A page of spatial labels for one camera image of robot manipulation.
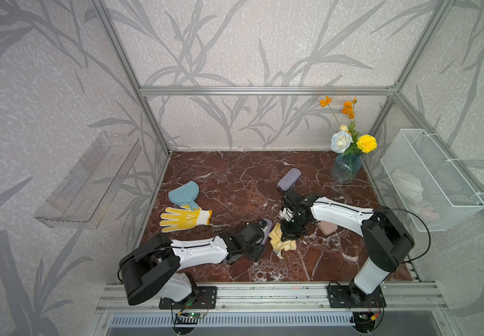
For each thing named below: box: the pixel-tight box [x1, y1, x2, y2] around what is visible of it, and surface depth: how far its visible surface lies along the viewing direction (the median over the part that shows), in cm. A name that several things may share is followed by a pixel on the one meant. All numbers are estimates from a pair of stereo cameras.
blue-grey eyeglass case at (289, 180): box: [276, 167, 302, 192], surface depth 107 cm
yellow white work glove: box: [159, 204, 213, 233], surface depth 96 cm
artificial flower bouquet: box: [319, 95, 378, 157], surface depth 84 cm
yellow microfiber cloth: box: [268, 225, 297, 259], surface depth 83 cm
